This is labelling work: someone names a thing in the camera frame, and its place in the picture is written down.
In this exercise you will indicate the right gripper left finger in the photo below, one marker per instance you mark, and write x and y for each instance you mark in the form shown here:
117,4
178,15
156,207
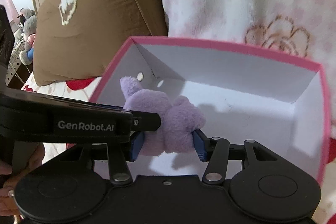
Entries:
116,150

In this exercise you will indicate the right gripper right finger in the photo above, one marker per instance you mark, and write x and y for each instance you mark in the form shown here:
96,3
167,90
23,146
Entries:
217,152

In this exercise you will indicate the purple plush toy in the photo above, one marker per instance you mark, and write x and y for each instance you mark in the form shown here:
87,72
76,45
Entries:
179,118

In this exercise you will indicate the pink cardboard box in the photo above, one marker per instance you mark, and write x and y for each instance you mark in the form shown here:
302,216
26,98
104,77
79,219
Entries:
245,92

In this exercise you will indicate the grey plush toy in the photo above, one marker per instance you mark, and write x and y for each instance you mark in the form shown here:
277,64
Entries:
28,20

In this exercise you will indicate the brown pillow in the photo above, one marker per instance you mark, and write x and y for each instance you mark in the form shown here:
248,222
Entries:
77,39

